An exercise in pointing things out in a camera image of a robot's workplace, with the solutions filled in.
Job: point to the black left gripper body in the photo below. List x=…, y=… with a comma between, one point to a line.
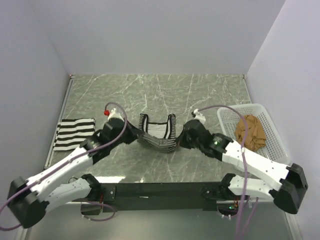
x=128, y=135

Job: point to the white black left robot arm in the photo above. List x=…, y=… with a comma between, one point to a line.
x=30, y=199

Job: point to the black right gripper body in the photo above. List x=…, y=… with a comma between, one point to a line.
x=185, y=141

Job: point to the purple striped tank top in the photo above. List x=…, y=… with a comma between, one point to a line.
x=159, y=136

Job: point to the orange garment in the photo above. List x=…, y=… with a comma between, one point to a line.
x=255, y=138

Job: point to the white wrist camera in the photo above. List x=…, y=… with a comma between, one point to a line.
x=197, y=115
x=113, y=114

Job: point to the white plastic laundry basket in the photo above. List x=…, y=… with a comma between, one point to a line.
x=274, y=149

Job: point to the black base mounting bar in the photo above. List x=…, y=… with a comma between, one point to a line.
x=163, y=196

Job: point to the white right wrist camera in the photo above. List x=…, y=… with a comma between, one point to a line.
x=197, y=115

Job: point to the black white striped tank top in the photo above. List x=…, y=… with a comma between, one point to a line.
x=71, y=132

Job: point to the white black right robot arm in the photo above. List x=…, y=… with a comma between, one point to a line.
x=285, y=185

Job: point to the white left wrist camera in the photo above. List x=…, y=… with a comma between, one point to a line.
x=113, y=114

